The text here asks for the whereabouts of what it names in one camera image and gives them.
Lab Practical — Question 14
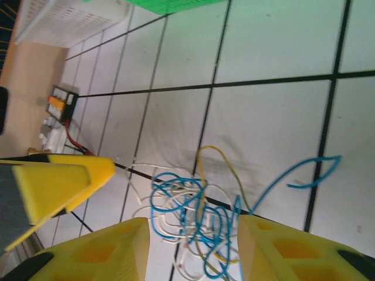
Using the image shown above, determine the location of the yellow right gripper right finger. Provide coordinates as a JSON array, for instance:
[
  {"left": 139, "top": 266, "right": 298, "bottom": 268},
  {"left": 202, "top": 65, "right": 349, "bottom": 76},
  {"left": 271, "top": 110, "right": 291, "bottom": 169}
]
[{"left": 238, "top": 214, "right": 375, "bottom": 281}]

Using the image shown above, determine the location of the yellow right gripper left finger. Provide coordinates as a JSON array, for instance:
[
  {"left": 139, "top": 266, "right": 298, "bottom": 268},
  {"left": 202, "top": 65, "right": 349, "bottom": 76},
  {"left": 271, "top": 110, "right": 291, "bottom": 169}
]
[{"left": 0, "top": 217, "right": 151, "bottom": 281}]

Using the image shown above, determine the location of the thin yellow cable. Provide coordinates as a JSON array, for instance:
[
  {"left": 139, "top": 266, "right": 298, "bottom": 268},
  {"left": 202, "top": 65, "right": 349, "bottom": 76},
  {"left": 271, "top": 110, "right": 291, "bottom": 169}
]
[{"left": 195, "top": 145, "right": 251, "bottom": 264}]

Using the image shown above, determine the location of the white power adapter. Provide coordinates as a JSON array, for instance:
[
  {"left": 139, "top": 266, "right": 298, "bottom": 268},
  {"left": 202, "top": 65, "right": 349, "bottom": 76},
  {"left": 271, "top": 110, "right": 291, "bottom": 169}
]
[{"left": 39, "top": 116, "right": 70, "bottom": 153}]

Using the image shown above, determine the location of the white perforated plastic basket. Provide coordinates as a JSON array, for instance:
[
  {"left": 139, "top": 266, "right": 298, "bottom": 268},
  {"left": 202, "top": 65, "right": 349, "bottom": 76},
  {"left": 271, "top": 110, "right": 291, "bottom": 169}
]
[{"left": 14, "top": 0, "right": 133, "bottom": 48}]

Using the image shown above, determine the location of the green perforated plastic basket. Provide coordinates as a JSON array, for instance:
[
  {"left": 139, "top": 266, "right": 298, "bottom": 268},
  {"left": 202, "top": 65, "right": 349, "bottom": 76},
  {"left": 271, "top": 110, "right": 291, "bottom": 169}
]
[{"left": 83, "top": 0, "right": 229, "bottom": 16}]

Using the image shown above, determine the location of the red power wire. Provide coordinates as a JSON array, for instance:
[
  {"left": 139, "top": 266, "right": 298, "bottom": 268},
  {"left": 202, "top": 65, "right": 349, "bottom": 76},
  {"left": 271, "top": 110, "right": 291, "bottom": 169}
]
[{"left": 64, "top": 119, "right": 95, "bottom": 156}]

